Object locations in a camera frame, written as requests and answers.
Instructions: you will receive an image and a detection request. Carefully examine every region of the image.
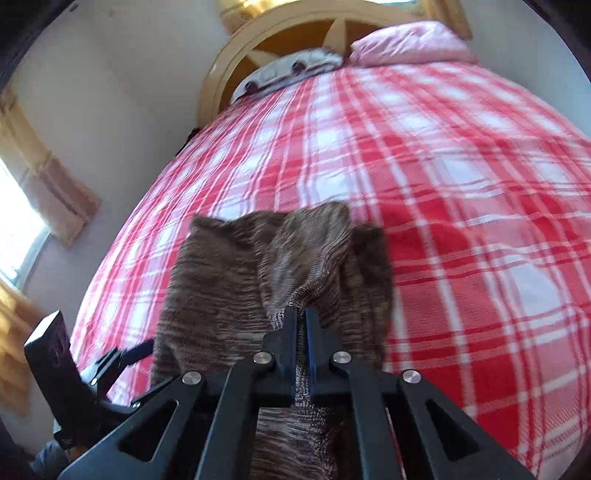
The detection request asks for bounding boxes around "wooden arched headboard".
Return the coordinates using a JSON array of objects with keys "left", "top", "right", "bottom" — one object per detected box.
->
[{"left": 198, "top": 0, "right": 444, "bottom": 127}]

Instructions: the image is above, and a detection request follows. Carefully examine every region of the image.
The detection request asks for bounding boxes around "red white plaid bed blanket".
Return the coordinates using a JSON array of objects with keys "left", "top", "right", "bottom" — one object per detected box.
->
[{"left": 69, "top": 60, "right": 591, "bottom": 480}]

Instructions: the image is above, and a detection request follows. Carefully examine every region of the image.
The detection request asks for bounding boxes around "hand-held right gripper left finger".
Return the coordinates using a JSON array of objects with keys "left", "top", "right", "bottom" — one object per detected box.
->
[{"left": 58, "top": 306, "right": 298, "bottom": 480}]

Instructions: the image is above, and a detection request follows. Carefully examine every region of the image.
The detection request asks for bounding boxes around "grey pillow with dark buttons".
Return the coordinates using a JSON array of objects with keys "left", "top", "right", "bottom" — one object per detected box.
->
[{"left": 231, "top": 46, "right": 345, "bottom": 104}]

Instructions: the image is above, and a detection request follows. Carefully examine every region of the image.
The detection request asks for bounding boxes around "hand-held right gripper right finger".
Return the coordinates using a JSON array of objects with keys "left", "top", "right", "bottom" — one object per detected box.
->
[{"left": 305, "top": 306, "right": 539, "bottom": 480}]

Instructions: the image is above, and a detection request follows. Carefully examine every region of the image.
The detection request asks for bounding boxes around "beige tied curtain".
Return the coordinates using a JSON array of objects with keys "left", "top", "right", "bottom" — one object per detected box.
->
[
  {"left": 0, "top": 85, "right": 102, "bottom": 247},
  {"left": 0, "top": 277, "right": 47, "bottom": 416}
]

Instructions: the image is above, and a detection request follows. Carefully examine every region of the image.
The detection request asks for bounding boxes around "person's left forearm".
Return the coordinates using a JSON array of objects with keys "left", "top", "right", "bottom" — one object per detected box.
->
[{"left": 25, "top": 438, "right": 93, "bottom": 480}]

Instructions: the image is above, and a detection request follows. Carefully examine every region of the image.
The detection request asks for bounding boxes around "golden curtain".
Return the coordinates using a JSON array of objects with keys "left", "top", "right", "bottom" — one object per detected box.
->
[
  {"left": 213, "top": 0, "right": 264, "bottom": 21},
  {"left": 434, "top": 0, "right": 472, "bottom": 40}
]

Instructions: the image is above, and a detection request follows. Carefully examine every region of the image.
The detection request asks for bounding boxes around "brown knitted sweater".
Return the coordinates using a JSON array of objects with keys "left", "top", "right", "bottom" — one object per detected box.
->
[{"left": 150, "top": 202, "right": 395, "bottom": 480}]

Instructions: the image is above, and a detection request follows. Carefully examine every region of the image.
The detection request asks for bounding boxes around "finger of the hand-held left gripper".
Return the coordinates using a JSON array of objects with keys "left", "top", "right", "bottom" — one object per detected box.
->
[
  {"left": 88, "top": 339, "right": 156, "bottom": 400},
  {"left": 104, "top": 398, "right": 141, "bottom": 415}
]

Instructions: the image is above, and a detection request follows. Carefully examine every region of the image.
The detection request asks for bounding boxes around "pink pillow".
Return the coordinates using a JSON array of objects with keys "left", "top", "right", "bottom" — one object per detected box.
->
[{"left": 348, "top": 21, "right": 478, "bottom": 69}]

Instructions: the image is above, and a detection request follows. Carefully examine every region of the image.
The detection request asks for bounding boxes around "bright side window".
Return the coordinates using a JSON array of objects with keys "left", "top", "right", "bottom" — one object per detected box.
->
[{"left": 0, "top": 157, "right": 51, "bottom": 287}]

